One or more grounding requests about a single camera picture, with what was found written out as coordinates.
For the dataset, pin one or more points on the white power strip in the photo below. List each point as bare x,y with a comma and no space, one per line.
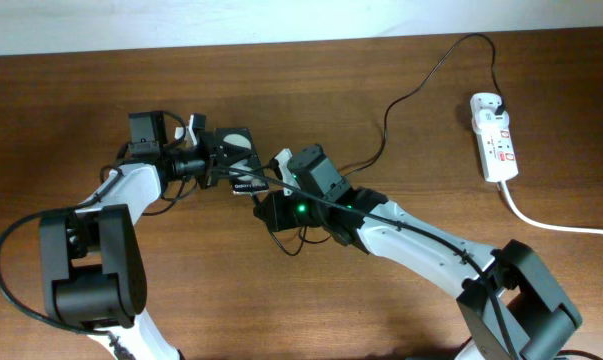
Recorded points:
497,155

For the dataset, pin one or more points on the black smartphone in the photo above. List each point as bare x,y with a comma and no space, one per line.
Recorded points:
237,150

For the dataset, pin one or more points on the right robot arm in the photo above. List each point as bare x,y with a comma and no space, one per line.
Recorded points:
512,305

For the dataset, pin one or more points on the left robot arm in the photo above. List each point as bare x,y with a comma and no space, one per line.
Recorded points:
93,273

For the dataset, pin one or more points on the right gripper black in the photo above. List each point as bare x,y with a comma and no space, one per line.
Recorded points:
280,219

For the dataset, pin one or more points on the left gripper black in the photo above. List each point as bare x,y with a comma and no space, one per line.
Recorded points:
206,139

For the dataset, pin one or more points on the white USB charger plug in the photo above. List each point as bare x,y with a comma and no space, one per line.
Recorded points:
488,112

